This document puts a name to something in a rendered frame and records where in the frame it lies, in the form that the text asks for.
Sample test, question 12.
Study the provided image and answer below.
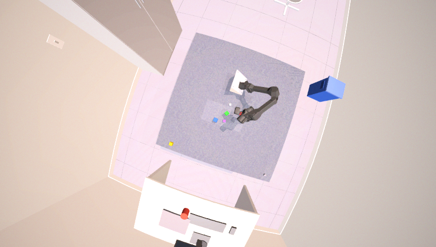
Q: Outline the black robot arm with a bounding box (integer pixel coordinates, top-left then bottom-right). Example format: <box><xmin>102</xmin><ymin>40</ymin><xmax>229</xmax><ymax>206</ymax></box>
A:
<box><xmin>237</xmin><ymin>81</ymin><xmax>280</xmax><ymax>123</ymax></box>

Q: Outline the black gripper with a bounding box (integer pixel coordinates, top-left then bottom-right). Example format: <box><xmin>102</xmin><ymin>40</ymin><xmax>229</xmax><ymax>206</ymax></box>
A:
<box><xmin>234</xmin><ymin>107</ymin><xmax>245</xmax><ymax>115</ymax></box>

